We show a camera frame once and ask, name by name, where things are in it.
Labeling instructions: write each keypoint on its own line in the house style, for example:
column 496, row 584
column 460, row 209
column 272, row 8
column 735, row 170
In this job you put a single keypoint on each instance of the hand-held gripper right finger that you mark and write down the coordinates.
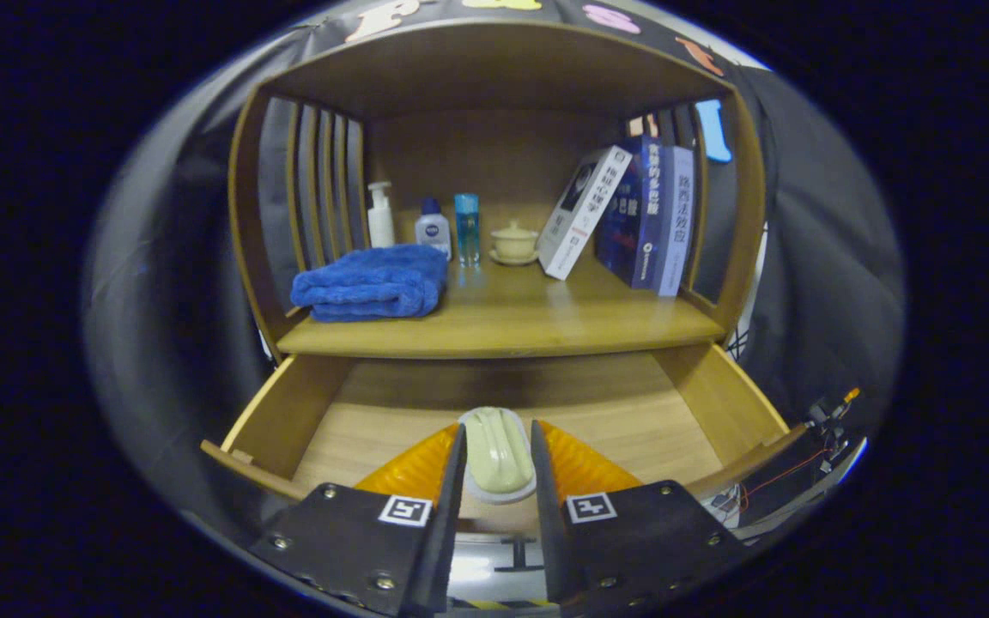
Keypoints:
column 550, row 532

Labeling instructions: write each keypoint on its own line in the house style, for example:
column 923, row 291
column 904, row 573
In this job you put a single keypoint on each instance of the wooden countertop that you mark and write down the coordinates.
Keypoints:
column 529, row 309

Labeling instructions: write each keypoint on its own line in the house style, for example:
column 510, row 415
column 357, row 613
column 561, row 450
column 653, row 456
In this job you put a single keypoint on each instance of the blue folded towel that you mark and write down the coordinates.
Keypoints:
column 370, row 283

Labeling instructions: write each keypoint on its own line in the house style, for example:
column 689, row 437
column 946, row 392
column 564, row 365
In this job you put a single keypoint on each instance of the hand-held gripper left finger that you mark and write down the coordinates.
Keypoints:
column 447, row 532

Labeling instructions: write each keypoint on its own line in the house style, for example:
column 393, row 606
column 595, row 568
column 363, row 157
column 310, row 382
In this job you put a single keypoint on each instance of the beige lidded tea cup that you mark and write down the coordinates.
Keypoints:
column 513, row 243

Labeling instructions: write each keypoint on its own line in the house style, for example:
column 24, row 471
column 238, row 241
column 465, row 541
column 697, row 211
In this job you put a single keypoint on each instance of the dark blue book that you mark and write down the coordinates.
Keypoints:
column 636, row 223

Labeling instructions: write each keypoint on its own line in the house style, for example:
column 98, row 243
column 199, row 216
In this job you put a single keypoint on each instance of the pale lavender book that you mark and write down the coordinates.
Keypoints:
column 676, row 223

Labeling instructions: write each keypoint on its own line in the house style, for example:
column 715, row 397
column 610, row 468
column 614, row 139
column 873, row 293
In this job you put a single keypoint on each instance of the pale green scrub brush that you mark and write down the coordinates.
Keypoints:
column 499, row 451

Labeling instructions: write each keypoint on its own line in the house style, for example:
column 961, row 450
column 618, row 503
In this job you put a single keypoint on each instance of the wooden drawer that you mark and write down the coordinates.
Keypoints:
column 632, row 421

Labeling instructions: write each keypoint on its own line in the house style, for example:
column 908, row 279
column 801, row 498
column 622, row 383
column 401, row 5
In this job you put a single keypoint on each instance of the clear blue bottle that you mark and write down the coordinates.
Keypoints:
column 466, row 227

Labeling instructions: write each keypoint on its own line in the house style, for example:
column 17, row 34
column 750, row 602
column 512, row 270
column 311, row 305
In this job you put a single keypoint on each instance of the white pump bottle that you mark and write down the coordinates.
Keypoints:
column 380, row 223

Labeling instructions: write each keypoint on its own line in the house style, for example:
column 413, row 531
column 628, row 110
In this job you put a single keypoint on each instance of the white book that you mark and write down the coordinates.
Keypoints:
column 580, row 215

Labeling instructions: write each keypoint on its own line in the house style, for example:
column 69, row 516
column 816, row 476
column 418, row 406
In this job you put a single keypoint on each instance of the black and orange tool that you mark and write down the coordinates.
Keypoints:
column 829, row 416

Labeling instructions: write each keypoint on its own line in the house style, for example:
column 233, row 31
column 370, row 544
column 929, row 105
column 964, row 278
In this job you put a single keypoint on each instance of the white blue-capped lotion bottle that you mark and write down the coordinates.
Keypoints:
column 433, row 232

